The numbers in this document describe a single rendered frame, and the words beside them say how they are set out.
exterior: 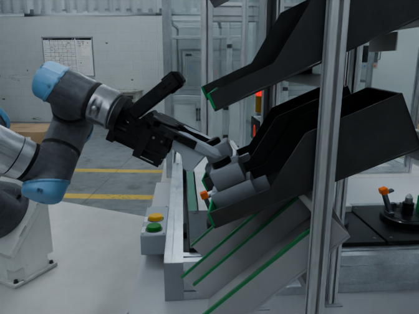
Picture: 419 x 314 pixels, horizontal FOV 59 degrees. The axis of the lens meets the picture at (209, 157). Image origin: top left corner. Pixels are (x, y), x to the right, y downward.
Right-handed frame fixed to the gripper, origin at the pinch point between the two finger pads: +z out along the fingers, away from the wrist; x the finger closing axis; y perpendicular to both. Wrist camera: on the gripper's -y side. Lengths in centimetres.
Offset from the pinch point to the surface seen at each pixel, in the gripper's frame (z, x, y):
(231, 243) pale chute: 9.2, 6.0, 13.4
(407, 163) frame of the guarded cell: 95, -125, -8
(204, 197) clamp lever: 3.3, -26.2, 19.3
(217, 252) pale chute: 7.8, 6.0, 16.1
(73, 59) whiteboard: -367, -808, 135
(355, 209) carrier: 48, -44, 8
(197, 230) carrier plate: 5.4, -24.5, 28.3
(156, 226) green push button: -5.2, -25.9, 32.9
